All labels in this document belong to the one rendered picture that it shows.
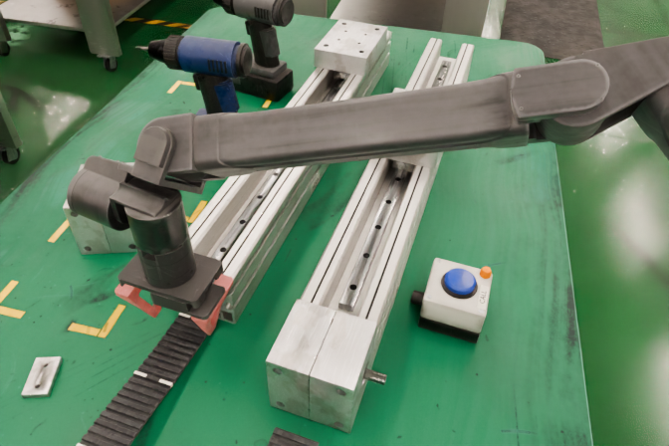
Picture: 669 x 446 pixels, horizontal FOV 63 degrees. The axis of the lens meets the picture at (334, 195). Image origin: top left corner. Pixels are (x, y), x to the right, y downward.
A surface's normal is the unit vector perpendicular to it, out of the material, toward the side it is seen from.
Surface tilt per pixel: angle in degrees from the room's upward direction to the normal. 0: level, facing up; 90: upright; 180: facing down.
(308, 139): 49
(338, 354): 0
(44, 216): 0
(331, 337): 0
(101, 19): 90
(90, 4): 90
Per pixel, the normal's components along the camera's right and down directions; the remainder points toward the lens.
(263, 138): -0.25, -0.07
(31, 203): 0.03, -0.76
